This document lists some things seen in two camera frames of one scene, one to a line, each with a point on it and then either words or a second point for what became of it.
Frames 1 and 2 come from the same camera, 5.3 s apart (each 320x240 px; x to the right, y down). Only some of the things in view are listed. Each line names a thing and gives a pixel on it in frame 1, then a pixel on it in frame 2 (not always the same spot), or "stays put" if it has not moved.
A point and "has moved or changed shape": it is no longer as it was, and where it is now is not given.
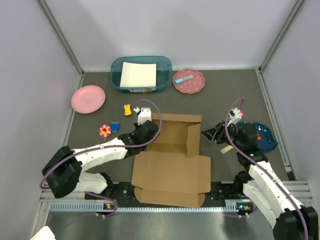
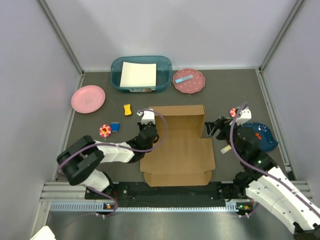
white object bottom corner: x=45 y=233 stays put
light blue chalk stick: x=186 y=78 stays put
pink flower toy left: x=105 y=130 stays put
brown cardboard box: x=171 y=171 has moved or changed shape
